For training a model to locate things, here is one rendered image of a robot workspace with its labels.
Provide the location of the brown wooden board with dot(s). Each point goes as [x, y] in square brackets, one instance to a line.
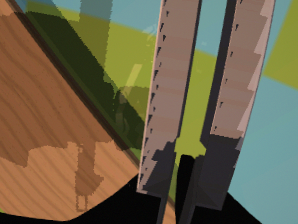
[58, 154]

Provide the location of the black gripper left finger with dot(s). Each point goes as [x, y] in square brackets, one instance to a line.
[126, 206]

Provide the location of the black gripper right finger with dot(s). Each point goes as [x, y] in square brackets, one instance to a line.
[232, 212]

